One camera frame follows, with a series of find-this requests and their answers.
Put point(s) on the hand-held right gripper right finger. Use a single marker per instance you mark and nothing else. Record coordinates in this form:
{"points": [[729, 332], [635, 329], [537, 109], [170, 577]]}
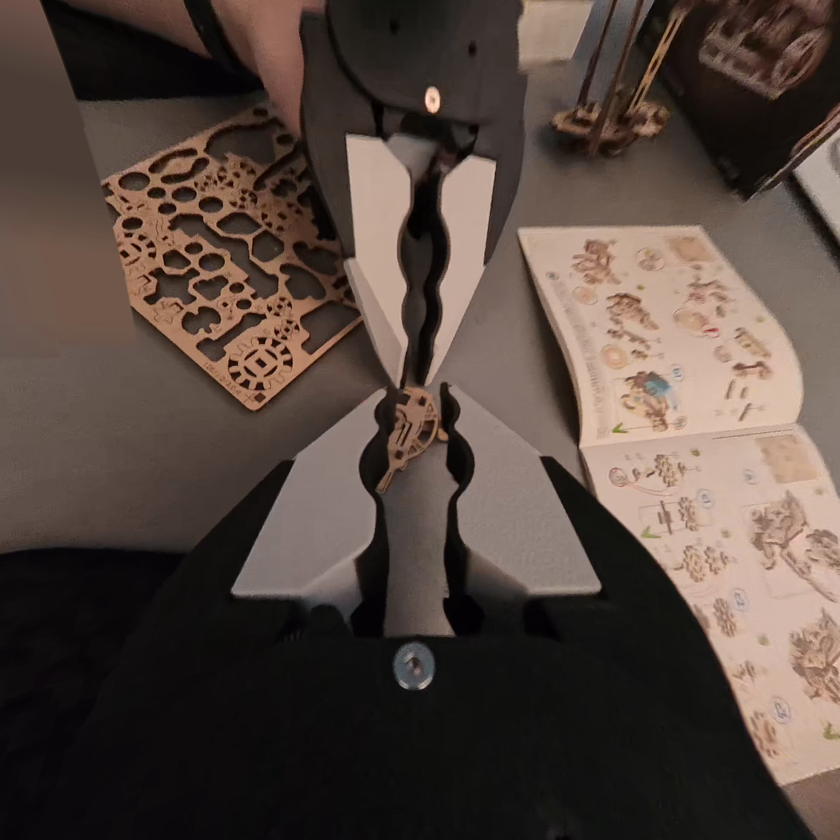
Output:
{"points": [[525, 525]]}

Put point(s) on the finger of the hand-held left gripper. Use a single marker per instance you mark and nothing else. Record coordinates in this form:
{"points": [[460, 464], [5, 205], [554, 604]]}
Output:
{"points": [[371, 216], [469, 223]]}

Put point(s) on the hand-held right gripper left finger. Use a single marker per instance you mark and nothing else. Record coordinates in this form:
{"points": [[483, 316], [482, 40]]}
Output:
{"points": [[308, 525]]}

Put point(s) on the wooden model part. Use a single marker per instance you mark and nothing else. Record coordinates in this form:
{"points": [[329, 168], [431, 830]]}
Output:
{"points": [[413, 426]]}

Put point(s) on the person's left forearm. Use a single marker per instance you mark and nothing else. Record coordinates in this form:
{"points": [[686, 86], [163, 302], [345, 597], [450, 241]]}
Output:
{"points": [[157, 23]]}

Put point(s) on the partly built wooden model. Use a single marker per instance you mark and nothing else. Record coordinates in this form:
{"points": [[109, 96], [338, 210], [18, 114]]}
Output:
{"points": [[610, 124]]}

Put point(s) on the black model kit box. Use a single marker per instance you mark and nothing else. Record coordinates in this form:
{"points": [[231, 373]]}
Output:
{"points": [[754, 118]]}

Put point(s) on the person's left hand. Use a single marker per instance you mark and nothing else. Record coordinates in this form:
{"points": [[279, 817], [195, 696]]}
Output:
{"points": [[269, 39]]}

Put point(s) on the laser-cut plywood sheet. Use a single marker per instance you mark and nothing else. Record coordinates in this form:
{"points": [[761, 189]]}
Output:
{"points": [[223, 262]]}

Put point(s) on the instruction booklet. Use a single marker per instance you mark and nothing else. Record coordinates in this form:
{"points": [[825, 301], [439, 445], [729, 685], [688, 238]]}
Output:
{"points": [[689, 426]]}

